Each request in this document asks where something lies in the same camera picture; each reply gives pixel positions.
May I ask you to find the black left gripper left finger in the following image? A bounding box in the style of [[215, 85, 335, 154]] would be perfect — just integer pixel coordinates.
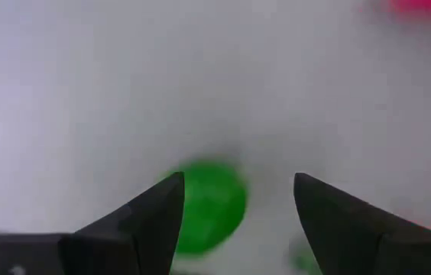
[[59, 171, 186, 275]]

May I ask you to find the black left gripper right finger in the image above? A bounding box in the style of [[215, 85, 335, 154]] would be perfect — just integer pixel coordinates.
[[293, 172, 431, 275]]

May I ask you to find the round green lime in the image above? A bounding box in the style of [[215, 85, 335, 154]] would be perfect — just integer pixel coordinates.
[[160, 160, 248, 256]]

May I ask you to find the red and yellow mango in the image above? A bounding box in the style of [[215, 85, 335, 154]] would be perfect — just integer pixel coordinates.
[[360, 0, 431, 20]]

